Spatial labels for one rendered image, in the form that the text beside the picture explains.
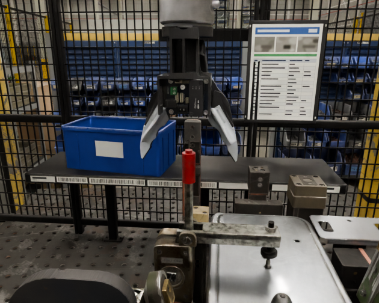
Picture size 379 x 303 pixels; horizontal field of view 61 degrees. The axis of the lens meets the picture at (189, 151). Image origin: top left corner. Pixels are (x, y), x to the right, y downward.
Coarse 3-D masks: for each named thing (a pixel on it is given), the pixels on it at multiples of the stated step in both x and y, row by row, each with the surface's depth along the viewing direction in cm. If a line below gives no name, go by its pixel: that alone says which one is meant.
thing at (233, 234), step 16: (208, 224) 57; (224, 224) 57; (240, 224) 57; (272, 224) 54; (208, 240) 55; (224, 240) 54; (240, 240) 54; (256, 240) 54; (272, 240) 53; (272, 256) 55
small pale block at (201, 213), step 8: (200, 208) 64; (208, 208) 64; (200, 216) 62; (208, 216) 63; (200, 248) 65; (200, 256) 65; (200, 264) 66; (200, 272) 66; (200, 280) 67; (200, 288) 68; (200, 296) 68
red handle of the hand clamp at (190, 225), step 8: (184, 152) 52; (192, 152) 52; (184, 160) 52; (192, 160) 52; (184, 168) 52; (192, 168) 52; (184, 176) 53; (192, 176) 52; (184, 184) 53; (192, 184) 53; (184, 192) 54; (192, 192) 54; (184, 200) 54; (192, 200) 54; (192, 208) 54; (192, 216) 55; (184, 224) 56; (192, 224) 55
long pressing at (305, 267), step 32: (256, 224) 71; (288, 224) 71; (224, 256) 60; (256, 256) 60; (288, 256) 60; (320, 256) 60; (224, 288) 52; (256, 288) 52; (288, 288) 52; (320, 288) 52
